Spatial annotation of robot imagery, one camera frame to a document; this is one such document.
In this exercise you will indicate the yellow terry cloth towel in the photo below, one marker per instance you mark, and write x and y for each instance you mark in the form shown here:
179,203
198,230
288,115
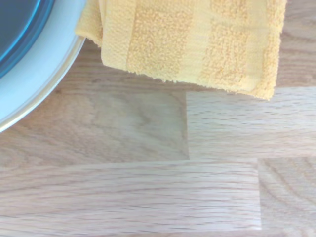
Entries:
185,44

